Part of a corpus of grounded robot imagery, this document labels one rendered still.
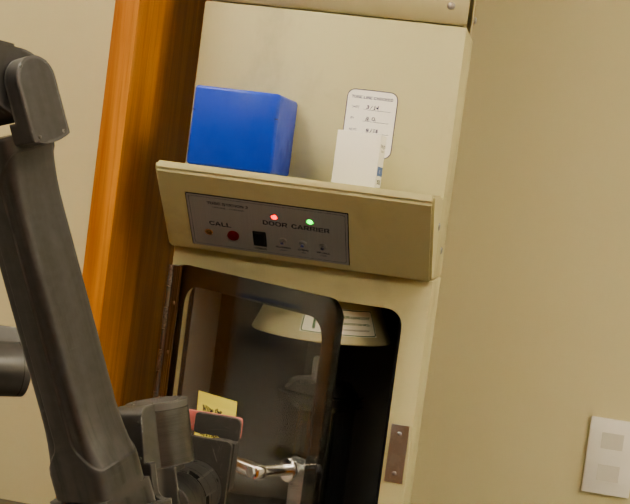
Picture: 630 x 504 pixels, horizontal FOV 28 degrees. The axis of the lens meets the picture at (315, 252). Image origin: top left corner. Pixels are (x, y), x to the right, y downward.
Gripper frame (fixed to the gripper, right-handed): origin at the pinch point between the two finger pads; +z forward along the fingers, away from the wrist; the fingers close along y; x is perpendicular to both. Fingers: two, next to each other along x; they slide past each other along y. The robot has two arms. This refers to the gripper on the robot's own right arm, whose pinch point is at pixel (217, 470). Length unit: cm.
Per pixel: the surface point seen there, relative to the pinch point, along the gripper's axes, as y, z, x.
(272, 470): 0.6, 1.8, -5.4
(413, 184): 32.6, 21.8, -13.9
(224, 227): 24.6, 16.0, 6.8
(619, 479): -6, 64, -46
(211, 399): 4.8, 13.7, 5.1
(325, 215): 27.7, 13.0, -5.4
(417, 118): 40.3, 21.7, -13.3
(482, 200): 32, 65, -20
